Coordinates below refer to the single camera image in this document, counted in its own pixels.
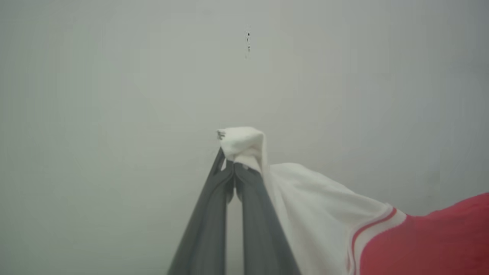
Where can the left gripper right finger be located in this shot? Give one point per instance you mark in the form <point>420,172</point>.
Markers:
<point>259,229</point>

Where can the red and white basketball jersey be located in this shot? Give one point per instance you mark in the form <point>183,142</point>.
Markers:
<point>324,214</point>

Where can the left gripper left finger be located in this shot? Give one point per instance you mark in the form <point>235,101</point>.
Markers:
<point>208,229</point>

